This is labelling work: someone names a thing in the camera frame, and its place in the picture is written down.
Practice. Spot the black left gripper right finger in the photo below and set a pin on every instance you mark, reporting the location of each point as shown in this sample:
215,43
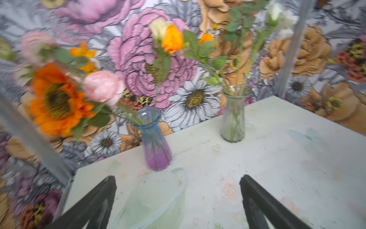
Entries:
261,208

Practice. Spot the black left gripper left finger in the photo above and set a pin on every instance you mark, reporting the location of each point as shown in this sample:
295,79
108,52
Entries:
92,211

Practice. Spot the clear ribbed glass vase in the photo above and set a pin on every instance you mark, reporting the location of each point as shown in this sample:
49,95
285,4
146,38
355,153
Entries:
232,128

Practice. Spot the blue purple glass vase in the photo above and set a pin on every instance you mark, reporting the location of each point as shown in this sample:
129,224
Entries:
157,152

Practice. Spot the orange gerbera flower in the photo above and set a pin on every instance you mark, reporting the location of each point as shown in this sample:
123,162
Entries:
59,108

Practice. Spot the pink rose flower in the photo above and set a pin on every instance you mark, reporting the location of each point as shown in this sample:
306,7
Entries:
104,87

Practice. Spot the cream white rose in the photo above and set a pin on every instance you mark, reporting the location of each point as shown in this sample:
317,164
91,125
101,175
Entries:
162,63

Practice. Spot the yellow ranunculus stem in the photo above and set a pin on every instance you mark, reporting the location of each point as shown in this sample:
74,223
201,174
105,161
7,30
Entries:
85,55

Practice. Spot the pink carnation stem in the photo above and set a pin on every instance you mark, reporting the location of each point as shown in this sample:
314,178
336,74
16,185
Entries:
42,57
240,28

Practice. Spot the white carnation stem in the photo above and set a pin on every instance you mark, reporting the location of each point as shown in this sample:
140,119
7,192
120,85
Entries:
273,29

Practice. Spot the orange yellow flower stems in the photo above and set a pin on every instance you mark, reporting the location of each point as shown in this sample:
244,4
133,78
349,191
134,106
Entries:
213,65

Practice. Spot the orange rose stem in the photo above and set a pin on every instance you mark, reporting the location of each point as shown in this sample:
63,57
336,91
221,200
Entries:
185,42

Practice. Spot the left aluminium corner post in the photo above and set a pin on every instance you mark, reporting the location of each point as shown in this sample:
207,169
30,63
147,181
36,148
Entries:
19,126

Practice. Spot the aluminium corner post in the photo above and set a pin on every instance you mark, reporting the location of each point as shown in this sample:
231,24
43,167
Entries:
19,126
293,49

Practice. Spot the right aluminium corner post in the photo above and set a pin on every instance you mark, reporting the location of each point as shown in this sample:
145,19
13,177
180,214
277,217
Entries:
293,49

